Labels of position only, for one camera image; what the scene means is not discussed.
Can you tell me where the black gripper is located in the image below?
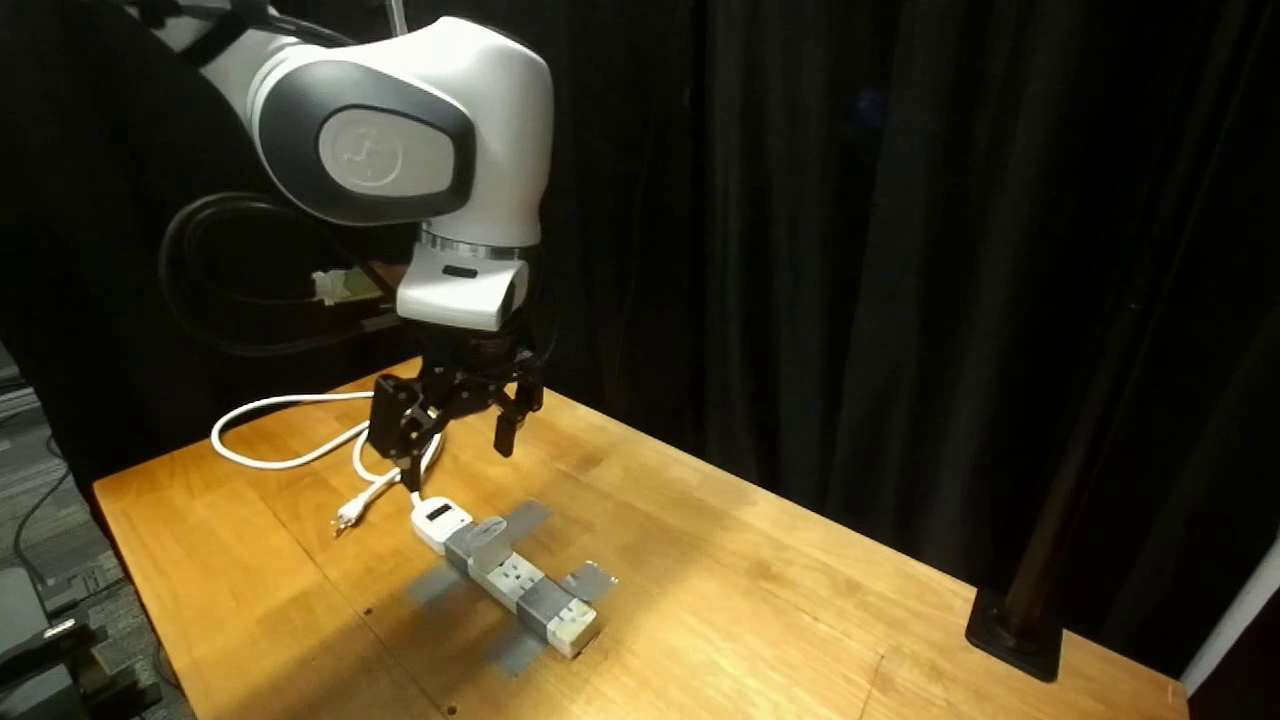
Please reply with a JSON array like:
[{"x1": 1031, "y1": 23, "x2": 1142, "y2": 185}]
[{"x1": 363, "y1": 328, "x2": 552, "y2": 493}]

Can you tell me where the white power strip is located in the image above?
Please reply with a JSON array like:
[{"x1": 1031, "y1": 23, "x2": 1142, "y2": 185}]
[{"x1": 408, "y1": 493, "x2": 604, "y2": 662}]

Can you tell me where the black curtain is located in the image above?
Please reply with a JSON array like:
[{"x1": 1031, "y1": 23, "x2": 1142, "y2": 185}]
[{"x1": 0, "y1": 0, "x2": 1280, "y2": 683}]

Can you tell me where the black stand equipment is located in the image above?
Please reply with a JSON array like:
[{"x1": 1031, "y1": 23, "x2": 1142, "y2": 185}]
[{"x1": 0, "y1": 563, "x2": 168, "y2": 720}]

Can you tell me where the white slanted pole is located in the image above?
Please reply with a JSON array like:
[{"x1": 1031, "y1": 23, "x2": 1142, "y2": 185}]
[{"x1": 1178, "y1": 536, "x2": 1280, "y2": 701}]

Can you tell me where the white power cord with plug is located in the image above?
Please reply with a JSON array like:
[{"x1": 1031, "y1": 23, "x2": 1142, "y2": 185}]
[{"x1": 210, "y1": 389, "x2": 448, "y2": 539}]

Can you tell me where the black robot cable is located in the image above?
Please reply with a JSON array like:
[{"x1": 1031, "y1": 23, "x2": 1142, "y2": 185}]
[{"x1": 156, "y1": 187, "x2": 408, "y2": 361}]

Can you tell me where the thin black floor cable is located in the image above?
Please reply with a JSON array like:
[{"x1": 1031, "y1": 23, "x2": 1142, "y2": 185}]
[{"x1": 8, "y1": 461, "x2": 77, "y2": 576}]

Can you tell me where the black post with base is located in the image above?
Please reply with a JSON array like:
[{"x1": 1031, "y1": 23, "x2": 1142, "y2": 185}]
[{"x1": 966, "y1": 302, "x2": 1111, "y2": 686}]

